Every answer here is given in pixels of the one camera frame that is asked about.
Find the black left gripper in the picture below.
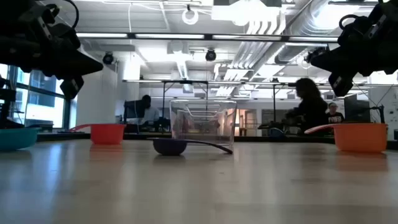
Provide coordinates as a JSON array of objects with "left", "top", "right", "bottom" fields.
[{"left": 30, "top": 26, "right": 104, "bottom": 78}]

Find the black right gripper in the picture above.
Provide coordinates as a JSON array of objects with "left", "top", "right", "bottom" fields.
[{"left": 310, "top": 20, "right": 384, "bottom": 73}]

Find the pinkish red measuring cup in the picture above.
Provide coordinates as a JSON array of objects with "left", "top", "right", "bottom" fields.
[{"left": 68, "top": 123, "right": 127, "bottom": 146}]

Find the orange measuring cup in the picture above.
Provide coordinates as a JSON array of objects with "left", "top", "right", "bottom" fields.
[{"left": 303, "top": 123, "right": 389, "bottom": 154}]

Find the teal measuring cup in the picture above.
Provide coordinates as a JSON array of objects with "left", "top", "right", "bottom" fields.
[{"left": 0, "top": 126, "right": 42, "bottom": 152}]

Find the purple measuring cup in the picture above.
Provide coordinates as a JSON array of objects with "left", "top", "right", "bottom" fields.
[{"left": 147, "top": 138, "right": 234, "bottom": 157}]

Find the clear plastic basket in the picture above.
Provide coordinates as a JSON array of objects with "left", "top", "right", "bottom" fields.
[{"left": 169, "top": 98, "right": 238, "bottom": 150}]

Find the person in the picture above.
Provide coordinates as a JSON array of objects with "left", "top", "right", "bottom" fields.
[
  {"left": 325, "top": 101, "right": 345, "bottom": 124},
  {"left": 136, "top": 95, "right": 161, "bottom": 125},
  {"left": 284, "top": 77, "right": 329, "bottom": 135}
]

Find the black computer monitor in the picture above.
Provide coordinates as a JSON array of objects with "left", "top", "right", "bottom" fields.
[
  {"left": 123, "top": 99, "right": 146, "bottom": 124},
  {"left": 343, "top": 94, "right": 371, "bottom": 124}
]

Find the large window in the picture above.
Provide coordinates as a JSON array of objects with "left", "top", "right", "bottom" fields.
[{"left": 0, "top": 63, "right": 77, "bottom": 128}]

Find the overhead light bar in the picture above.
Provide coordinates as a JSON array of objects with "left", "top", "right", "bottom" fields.
[{"left": 76, "top": 32, "right": 340, "bottom": 43}]

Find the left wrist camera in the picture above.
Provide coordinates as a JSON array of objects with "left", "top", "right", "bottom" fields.
[{"left": 60, "top": 75, "right": 85, "bottom": 101}]

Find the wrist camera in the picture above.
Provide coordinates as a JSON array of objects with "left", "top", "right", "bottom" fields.
[
  {"left": 60, "top": 75, "right": 85, "bottom": 101},
  {"left": 328, "top": 71, "right": 354, "bottom": 98}
]

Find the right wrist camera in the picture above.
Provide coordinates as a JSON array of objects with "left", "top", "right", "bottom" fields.
[{"left": 328, "top": 71, "right": 354, "bottom": 98}]

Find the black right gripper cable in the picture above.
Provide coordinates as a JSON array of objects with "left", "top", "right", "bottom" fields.
[{"left": 338, "top": 14, "right": 363, "bottom": 32}]

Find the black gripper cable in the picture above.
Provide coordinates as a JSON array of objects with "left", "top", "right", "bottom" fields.
[
  {"left": 45, "top": 0, "right": 80, "bottom": 30},
  {"left": 338, "top": 14, "right": 363, "bottom": 32}
]

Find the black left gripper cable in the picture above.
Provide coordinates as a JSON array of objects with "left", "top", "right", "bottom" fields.
[{"left": 45, "top": 0, "right": 80, "bottom": 30}]

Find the silver ventilation duct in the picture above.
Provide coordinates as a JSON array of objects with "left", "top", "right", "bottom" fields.
[{"left": 248, "top": 0, "right": 340, "bottom": 82}]

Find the black aluminium table frame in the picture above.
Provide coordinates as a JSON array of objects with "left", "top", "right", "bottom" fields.
[{"left": 37, "top": 132, "right": 398, "bottom": 146}]

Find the black background rig frame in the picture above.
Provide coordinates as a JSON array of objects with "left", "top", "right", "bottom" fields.
[{"left": 161, "top": 80, "right": 209, "bottom": 131}]

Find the white ring lamp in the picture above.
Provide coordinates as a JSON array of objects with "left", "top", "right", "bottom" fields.
[{"left": 182, "top": 7, "right": 200, "bottom": 26}]

